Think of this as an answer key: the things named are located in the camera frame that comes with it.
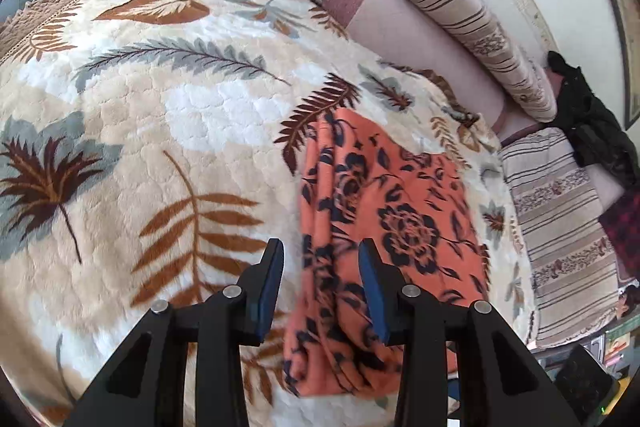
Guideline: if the cream leaf-pattern blanket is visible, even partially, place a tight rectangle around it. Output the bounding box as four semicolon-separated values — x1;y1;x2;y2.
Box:
1;0;538;426

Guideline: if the red black plaid cloth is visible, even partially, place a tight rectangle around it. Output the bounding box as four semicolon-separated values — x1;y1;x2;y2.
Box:
599;187;640;279

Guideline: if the striped floral side pillow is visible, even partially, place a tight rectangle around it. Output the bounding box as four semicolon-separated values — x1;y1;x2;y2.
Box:
500;128;618;348

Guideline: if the striped floral long pillow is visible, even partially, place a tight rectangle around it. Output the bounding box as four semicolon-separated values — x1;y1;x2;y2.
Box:
409;0;558;122

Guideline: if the orange black floral garment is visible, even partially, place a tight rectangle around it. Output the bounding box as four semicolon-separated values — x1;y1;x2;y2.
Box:
283;108;489;398

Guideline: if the black garment pile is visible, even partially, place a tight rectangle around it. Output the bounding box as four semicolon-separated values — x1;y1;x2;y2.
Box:
547;51;639;188

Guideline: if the pink quilted bed sheet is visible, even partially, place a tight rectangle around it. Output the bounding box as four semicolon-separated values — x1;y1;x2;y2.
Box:
316;0;626;212

